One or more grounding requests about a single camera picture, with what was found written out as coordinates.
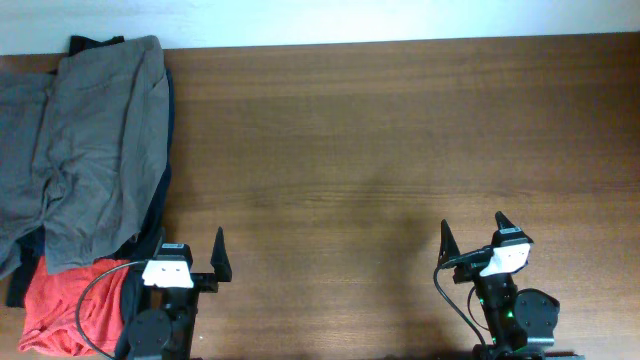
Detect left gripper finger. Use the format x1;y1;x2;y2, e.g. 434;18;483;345
210;227;233;282
149;226;166;259

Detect grey shorts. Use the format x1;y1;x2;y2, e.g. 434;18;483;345
1;36;170;275

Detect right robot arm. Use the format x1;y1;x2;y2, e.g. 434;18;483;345
433;211;581;360

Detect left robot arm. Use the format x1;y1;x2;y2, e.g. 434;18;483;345
115;228;232;360

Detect navy blue garment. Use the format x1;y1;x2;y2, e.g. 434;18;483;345
111;68;175;261

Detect black garment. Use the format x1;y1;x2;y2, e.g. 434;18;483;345
5;35;125;308

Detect red mesh garment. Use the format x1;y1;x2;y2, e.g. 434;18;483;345
18;259;128;356

